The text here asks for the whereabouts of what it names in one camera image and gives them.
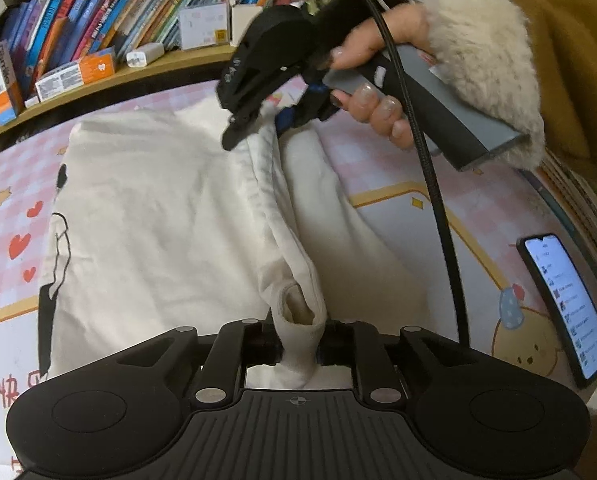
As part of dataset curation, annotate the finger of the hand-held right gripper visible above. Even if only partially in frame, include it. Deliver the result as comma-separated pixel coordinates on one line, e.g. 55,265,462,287
275,84,337,137
217,49,307,152

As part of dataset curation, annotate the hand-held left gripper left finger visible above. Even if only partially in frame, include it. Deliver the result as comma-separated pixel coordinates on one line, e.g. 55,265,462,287
113,317,282,407

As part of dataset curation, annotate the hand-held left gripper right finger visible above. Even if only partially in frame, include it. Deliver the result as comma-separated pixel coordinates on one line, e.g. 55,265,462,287
320,319,484,407

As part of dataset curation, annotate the cream t-shirt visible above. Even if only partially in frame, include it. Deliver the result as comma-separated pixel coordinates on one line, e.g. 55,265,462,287
37,104,460,392

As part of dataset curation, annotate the person's right hand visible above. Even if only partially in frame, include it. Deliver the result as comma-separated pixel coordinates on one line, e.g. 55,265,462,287
329,4,432,152

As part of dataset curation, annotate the wooden bookshelf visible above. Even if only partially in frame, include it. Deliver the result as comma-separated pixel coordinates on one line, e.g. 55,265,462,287
0,0,279,147

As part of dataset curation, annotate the small cream box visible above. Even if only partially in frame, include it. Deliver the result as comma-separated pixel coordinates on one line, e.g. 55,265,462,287
229,3,264,49

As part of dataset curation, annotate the pink checked tablecloth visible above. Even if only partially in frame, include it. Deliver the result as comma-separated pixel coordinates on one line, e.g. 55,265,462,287
0,77,597,480

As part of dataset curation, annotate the white square box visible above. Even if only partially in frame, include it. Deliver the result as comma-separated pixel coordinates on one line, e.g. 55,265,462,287
178,2,230,51

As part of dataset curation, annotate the white charger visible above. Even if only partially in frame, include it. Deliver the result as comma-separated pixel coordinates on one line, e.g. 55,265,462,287
125,42,166,69

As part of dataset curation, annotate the small orange box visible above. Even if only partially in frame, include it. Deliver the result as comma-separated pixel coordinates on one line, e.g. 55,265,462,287
78,47,118,86

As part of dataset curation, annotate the white and orange flat box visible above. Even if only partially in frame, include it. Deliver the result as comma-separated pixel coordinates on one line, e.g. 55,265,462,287
34,62,86,105

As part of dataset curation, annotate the black smartphone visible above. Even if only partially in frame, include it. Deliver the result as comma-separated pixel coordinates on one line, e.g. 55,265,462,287
517,233,597,390

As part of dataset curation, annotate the tall orange and blue box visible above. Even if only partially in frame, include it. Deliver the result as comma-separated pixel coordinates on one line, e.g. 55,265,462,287
0,40,25,127

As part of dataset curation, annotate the black cable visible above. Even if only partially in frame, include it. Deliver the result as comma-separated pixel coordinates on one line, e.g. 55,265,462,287
351,0,472,349

